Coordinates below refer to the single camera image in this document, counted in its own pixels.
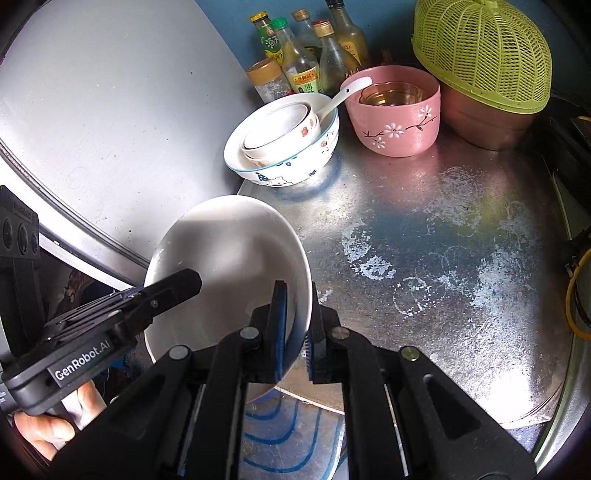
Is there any white ceramic spoon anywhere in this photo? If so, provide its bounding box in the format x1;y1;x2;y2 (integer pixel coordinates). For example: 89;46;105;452
318;76;372;119

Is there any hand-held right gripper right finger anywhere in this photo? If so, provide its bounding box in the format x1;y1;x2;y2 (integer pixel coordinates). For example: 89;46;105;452
302;302;537;480

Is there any person's left hand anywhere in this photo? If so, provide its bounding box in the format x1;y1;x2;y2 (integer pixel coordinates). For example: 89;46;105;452
14;381;110;462

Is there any gold lid spice jar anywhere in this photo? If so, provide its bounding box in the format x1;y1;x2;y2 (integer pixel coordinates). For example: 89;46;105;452
246;58;294;104

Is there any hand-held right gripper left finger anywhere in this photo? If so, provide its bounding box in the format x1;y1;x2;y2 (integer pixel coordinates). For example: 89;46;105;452
48;281;290;480

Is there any tall dark cap bottle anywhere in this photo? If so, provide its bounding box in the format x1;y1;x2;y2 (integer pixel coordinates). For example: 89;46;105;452
325;0;370;70

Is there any clear glass cup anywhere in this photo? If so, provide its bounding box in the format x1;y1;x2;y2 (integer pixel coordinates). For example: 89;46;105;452
360;82;428;108

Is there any grey refrigerator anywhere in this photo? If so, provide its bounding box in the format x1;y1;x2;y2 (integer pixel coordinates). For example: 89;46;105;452
0;0;260;283

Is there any yellow cable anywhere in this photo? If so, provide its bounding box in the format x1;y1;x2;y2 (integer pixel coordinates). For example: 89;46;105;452
566;249;591;341

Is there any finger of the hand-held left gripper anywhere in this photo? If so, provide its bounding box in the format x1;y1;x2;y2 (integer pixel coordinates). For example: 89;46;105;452
45;269;203;343

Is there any copper coloured pot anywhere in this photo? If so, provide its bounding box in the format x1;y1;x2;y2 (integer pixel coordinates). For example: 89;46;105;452
436;83;540;151

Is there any small clear gold cap bottle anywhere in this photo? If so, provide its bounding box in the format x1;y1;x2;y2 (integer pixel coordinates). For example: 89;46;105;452
292;9;324;61

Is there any red bowl white inside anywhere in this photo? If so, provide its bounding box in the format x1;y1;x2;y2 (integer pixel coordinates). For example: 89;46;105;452
143;195;315;402

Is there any small white red-print bowl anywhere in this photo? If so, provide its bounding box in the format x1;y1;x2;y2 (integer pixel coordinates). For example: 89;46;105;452
241;102;321;152
240;142;303;170

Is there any white bear print bowl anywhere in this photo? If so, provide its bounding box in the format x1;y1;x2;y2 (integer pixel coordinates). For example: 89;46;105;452
224;92;340;188

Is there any green mesh food cover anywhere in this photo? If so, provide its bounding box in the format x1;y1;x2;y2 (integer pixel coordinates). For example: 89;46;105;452
412;0;552;114

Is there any pink flower print bowl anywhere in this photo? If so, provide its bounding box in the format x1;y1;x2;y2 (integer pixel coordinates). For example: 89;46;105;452
345;65;441;158

